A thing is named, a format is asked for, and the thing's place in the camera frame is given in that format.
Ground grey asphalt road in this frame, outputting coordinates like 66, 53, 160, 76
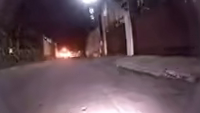
0, 50, 200, 113

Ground building with pale pillars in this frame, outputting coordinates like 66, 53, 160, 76
82, 0, 200, 64

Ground grey concrete pavement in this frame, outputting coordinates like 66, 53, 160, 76
115, 50, 200, 89

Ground dark bushes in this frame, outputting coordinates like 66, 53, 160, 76
0, 22, 46, 70

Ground pale wall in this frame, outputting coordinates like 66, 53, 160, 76
42, 34, 58, 59

